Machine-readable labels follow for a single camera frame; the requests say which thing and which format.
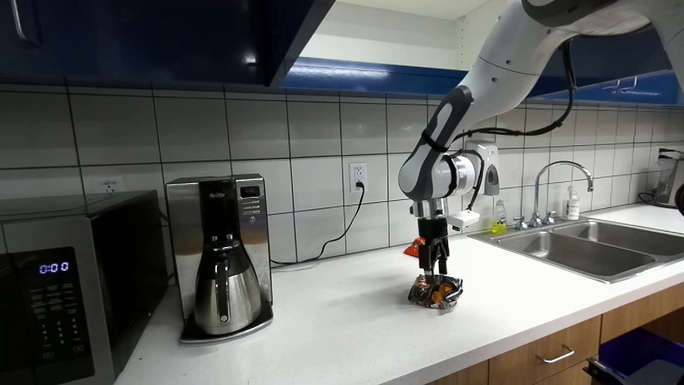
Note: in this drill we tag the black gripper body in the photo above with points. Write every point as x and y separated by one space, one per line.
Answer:
434 249

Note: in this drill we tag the black chip packet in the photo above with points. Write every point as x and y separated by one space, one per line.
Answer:
434 296

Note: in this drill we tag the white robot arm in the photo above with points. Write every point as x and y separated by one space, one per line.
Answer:
500 77

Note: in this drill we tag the orange snack packet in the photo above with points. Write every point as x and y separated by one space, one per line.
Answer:
416 247

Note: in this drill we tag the wooden lower cabinet drawers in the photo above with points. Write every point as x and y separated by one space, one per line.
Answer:
559 358

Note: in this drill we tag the blue upper cabinet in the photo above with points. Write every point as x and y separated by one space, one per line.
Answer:
209 43

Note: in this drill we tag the yellow dish soap bottle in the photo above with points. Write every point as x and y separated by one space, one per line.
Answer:
499 218

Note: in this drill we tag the white soap dispenser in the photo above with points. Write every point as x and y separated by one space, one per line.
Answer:
485 162

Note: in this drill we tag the chrome sink faucet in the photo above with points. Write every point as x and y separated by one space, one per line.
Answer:
551 192

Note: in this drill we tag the white small bottle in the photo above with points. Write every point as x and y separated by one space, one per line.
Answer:
574 205

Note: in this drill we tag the stainless steel sink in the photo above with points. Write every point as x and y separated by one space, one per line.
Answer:
592 249

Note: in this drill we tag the steel coffee carafe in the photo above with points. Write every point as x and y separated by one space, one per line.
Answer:
227 287

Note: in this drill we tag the black coffee maker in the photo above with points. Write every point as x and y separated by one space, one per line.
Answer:
215 205

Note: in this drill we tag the blue bin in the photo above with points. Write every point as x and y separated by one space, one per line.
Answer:
638 358

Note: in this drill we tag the appliance at far right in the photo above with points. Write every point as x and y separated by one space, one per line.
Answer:
670 177

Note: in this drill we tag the black microwave oven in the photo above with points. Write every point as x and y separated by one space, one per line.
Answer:
80 280

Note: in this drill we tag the white wall outlet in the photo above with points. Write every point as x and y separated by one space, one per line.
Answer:
358 173

